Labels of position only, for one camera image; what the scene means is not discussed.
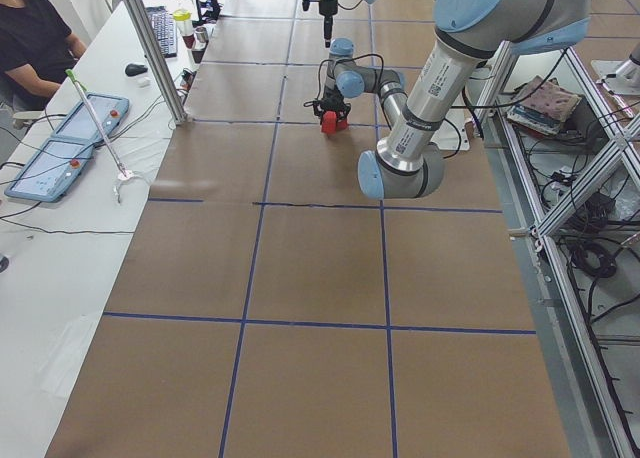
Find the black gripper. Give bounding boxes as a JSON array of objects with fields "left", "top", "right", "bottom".
[
  {"left": 313, "top": 93, "right": 351, "bottom": 121},
  {"left": 318, "top": 0, "right": 338, "bottom": 47}
]

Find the aluminium frame post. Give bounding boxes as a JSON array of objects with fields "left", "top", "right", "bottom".
[{"left": 122, "top": 0, "right": 187, "bottom": 126}]

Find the blue teach pendant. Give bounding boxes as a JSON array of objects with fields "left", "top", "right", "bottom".
[
  {"left": 52, "top": 92, "right": 130, "bottom": 148},
  {"left": 5, "top": 138, "right": 95, "bottom": 203}
]

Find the metal cup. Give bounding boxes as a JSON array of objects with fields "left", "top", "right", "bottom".
[{"left": 194, "top": 26, "right": 209, "bottom": 46}]

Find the lower blue teach pendant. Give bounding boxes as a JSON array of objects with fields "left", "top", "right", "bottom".
[{"left": 5, "top": 138, "right": 95, "bottom": 203}]

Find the person in black shirt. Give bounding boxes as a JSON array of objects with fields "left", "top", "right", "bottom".
[{"left": 1, "top": 0, "right": 87, "bottom": 111}]

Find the black keyboard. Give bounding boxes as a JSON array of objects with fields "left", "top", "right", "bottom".
[{"left": 145, "top": 6, "right": 178, "bottom": 58}]

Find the black computer mouse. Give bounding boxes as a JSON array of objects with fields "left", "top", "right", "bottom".
[{"left": 124, "top": 63, "right": 148, "bottom": 77}]

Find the yellow lid cup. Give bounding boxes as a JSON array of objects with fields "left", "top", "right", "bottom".
[{"left": 172, "top": 8, "right": 194, "bottom": 38}]

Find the upper blue teach pendant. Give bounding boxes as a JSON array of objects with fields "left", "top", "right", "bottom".
[{"left": 52, "top": 92, "right": 130, "bottom": 148}]

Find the stack of books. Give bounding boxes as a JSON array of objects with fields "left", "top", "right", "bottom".
[{"left": 506, "top": 76, "right": 582, "bottom": 136}]

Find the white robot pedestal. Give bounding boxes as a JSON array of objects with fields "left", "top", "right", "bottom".
[{"left": 431, "top": 109, "right": 470, "bottom": 153}]

